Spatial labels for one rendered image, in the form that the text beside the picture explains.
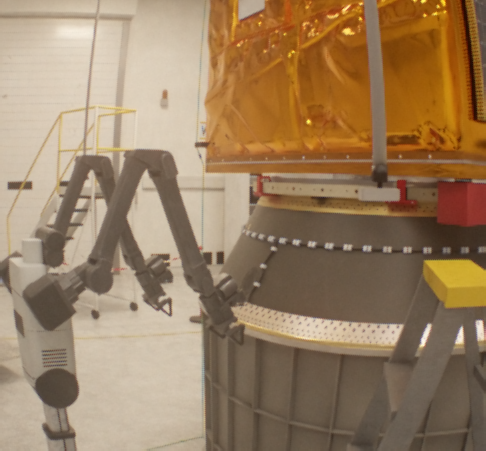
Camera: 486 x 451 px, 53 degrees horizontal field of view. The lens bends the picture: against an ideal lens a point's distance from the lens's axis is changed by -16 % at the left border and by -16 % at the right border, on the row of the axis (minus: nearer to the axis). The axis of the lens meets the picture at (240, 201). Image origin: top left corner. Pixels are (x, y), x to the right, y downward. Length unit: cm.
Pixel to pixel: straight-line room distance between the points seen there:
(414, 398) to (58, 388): 109
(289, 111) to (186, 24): 825
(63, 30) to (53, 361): 848
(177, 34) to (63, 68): 236
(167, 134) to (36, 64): 298
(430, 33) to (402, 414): 118
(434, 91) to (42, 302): 132
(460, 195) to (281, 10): 128
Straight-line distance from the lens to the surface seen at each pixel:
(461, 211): 174
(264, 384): 221
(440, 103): 171
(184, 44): 1047
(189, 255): 165
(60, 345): 168
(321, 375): 203
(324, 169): 226
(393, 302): 195
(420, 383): 120
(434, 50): 175
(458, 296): 115
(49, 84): 955
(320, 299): 204
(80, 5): 972
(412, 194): 204
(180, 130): 1020
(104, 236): 152
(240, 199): 977
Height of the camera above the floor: 174
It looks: 3 degrees down
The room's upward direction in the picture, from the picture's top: 1 degrees clockwise
